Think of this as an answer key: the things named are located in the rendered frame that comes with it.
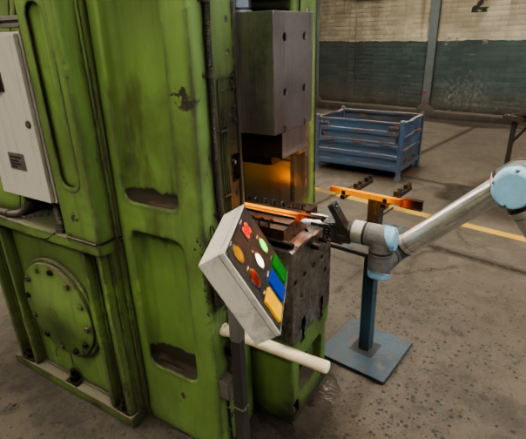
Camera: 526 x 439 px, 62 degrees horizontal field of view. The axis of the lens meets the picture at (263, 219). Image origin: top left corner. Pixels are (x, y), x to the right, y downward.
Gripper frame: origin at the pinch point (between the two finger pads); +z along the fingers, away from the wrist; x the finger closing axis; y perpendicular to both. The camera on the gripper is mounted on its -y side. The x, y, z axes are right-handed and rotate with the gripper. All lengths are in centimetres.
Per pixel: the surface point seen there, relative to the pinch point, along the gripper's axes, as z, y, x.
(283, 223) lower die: 6.5, 1.2, -8.0
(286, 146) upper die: 4.0, -30.7, -9.0
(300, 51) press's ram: 4, -63, 2
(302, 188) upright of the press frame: 18.0, 0.5, 32.1
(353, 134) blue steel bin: 119, 51, 374
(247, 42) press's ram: 14, -67, -17
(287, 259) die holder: 0.3, 12.1, -16.0
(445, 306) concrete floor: -44, 100, 120
